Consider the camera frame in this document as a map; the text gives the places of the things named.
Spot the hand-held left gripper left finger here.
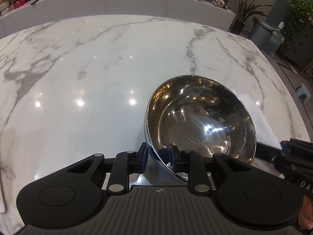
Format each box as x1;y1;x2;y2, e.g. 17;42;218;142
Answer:
66;142;148;195

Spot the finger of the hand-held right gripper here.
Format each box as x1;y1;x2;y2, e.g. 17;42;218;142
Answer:
255;142;302;178
280;138;313;161

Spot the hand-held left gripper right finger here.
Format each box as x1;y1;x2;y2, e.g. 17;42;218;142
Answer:
168;141;256;196

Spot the stainless steel bowl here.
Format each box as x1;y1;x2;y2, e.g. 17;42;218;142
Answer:
144;75;257;184

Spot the person's right hand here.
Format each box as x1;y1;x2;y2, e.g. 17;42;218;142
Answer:
297;197;313;231

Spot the light blue stool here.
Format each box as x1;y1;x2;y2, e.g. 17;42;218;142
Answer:
295;83;311;101

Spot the dark cabinet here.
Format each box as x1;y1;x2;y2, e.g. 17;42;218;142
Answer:
276;23;313;69

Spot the grey trash bin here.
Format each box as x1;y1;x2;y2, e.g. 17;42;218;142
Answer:
247;17;278;52

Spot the green leafy plant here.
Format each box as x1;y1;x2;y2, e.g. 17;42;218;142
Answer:
285;0;313;47

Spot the long leaf potted plant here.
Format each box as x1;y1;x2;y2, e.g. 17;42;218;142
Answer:
226;0;273;36

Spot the white marble counter ledge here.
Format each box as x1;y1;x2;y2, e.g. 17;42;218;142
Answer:
0;0;236;33

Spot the black and white figurine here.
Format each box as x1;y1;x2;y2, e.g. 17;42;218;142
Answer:
211;0;231;10

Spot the red box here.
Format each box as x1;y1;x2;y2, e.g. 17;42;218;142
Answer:
12;0;27;10

